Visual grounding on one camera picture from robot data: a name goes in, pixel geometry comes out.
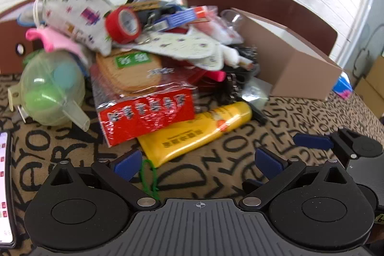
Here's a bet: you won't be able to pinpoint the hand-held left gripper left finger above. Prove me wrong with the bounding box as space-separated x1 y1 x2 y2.
42 149 161 211

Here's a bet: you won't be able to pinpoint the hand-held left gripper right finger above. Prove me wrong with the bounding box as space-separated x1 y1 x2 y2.
238 148 357 211

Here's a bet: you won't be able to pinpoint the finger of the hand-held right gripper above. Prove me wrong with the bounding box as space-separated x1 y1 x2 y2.
293 128 357 159

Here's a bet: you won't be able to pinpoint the brown cardboard box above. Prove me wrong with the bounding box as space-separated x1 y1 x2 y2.
231 8 342 101

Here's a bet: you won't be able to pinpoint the floral fabric insole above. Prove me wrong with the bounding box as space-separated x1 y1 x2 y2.
136 28 225 71

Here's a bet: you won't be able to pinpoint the green transparent plastic container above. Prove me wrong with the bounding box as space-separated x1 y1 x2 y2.
7 49 90 132

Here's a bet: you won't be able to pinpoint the red snack packet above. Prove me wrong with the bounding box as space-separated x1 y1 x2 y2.
90 51 199 148

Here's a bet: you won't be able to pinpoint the blue pink box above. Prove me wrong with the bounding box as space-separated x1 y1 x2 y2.
332 76 353 99

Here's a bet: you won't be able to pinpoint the letter-printed tablecloth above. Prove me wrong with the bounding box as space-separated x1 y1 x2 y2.
0 73 384 256

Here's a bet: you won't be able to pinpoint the small clear plastic bag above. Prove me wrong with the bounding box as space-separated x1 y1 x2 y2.
241 77 271 110

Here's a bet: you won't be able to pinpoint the yellow tube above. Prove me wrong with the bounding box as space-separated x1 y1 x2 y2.
136 101 253 168

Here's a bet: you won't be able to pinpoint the stacked cardboard boxes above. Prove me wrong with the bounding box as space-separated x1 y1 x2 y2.
353 54 384 119

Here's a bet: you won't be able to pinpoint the black binder clips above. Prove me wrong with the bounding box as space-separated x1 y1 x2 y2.
221 46 260 105

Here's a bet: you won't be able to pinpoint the pink highlighter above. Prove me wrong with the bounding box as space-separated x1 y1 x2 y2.
206 70 226 83

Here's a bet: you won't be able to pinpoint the white glue bottle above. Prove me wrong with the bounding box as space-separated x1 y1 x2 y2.
220 44 253 70

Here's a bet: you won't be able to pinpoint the smartphone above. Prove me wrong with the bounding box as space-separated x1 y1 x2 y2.
0 131 18 248

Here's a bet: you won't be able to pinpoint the red white plastic packet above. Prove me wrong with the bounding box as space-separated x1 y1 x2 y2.
192 6 244 46

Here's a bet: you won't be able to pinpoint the red tape roll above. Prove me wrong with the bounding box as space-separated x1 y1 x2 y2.
105 6 142 44

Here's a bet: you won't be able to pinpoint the pink plastic item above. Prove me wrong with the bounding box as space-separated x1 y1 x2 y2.
25 27 88 62

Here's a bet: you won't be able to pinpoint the clear plastic blister pack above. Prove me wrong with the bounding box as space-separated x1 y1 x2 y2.
220 10 244 32

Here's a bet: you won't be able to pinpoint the blue striped packet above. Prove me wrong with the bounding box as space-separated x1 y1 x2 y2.
154 8 208 32

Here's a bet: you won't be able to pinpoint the green string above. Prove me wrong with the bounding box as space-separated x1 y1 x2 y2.
140 158 162 200

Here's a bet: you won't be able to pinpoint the white printed drawstring pouch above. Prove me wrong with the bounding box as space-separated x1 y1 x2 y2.
32 0 115 56

